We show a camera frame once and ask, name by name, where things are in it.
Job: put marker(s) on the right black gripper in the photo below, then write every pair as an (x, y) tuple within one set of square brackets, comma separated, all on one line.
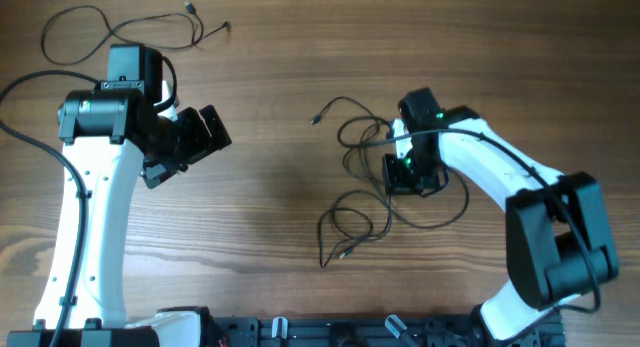
[(401, 178)]

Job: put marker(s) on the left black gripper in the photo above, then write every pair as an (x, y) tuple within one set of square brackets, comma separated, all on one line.
[(198, 137)]

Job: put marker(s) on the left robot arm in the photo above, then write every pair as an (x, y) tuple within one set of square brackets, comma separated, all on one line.
[(123, 129)]

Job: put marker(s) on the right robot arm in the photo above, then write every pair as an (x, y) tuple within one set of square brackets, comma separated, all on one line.
[(559, 243)]

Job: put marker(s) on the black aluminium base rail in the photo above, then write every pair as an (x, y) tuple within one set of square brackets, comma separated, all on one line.
[(345, 331)]

